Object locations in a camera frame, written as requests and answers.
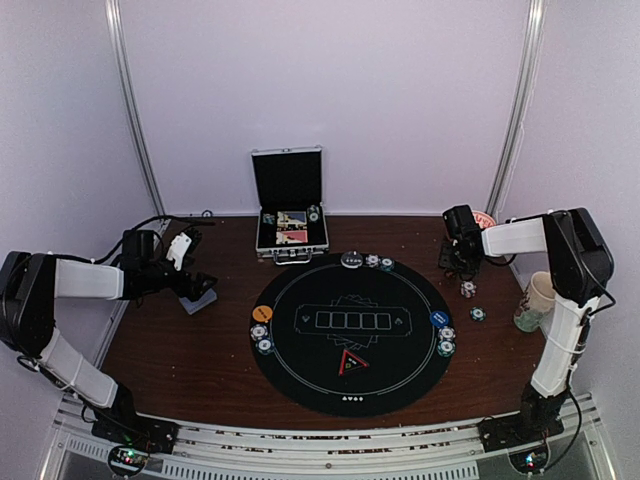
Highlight blue white chip stack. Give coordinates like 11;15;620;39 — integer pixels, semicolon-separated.
460;281;477;299

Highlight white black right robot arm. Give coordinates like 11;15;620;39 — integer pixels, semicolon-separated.
443;205;614;442

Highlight green chips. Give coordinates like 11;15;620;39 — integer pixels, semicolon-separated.
255;337;274;355
437;339;456;358
380;257;395;271

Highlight left aluminium frame post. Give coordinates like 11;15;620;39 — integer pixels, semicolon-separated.
105;0;166;215

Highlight green blue chip stack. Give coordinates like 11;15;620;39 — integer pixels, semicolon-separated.
470;306;487;322

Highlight blue patterned card deck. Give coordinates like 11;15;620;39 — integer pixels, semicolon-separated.
179;288;218;315

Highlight round black poker mat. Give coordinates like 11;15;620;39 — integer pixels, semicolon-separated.
249;254;456;418

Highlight aluminium poker case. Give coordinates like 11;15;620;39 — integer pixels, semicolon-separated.
251;145;329;265

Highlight red patterned bowl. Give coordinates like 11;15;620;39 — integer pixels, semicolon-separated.
472;210;497;230

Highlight blue chips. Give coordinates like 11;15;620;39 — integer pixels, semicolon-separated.
249;324;269;342
365;254;380;268
438;326;456;342

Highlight blue card deck box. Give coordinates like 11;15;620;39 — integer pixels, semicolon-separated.
277;211;307;228

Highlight orange big blind button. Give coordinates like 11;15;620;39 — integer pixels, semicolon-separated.
252;305;273;323

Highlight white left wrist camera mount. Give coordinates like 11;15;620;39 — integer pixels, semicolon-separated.
165;232;192;271

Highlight aluminium frame post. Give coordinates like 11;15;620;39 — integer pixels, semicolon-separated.
485;0;547;218
105;0;166;215

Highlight red card deck box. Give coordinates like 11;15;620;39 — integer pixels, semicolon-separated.
276;230;308;245

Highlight blue small blind button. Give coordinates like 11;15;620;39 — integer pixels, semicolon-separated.
429;310;451;329

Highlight green chip stack in case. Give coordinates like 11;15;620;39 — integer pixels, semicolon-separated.
307;205;320;223

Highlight red triangle all-in marker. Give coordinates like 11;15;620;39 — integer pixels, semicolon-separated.
338;349;370;377

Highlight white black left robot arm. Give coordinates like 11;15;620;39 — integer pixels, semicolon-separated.
1;218;217;444

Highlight clear dealer button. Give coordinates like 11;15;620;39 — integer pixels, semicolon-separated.
340;251;364;269

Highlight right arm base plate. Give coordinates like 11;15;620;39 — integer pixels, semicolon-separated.
477;413;564;452

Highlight green ceramic mug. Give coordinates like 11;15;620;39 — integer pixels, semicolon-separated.
513;271;555;333

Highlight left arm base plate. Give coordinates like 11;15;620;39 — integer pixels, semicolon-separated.
91;418;179;454

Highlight teal chip stack in case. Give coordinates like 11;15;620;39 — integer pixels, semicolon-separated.
262;214;276;225

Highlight right aluminium frame post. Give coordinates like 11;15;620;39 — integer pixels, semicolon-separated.
485;0;547;218

